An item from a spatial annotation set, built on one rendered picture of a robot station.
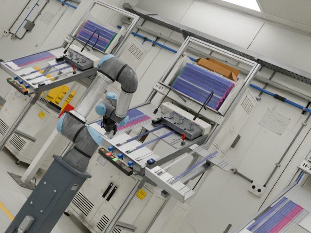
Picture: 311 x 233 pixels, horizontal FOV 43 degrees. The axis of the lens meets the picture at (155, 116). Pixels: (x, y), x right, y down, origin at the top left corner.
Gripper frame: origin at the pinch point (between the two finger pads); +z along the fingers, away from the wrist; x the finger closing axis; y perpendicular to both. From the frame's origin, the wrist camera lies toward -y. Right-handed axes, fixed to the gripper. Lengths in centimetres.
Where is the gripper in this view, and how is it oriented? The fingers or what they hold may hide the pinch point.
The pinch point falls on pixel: (111, 137)
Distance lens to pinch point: 284.3
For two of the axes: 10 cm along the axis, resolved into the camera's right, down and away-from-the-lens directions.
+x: 6.9, 4.1, -5.9
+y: -7.2, 2.8, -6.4
